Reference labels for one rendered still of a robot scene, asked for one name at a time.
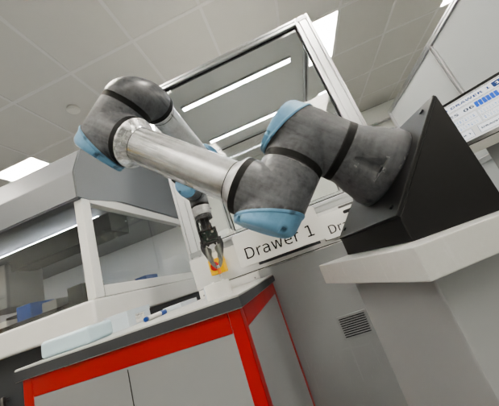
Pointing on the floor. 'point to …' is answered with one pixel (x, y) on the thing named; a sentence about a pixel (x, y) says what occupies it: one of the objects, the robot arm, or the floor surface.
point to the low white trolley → (182, 359)
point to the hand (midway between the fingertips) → (218, 264)
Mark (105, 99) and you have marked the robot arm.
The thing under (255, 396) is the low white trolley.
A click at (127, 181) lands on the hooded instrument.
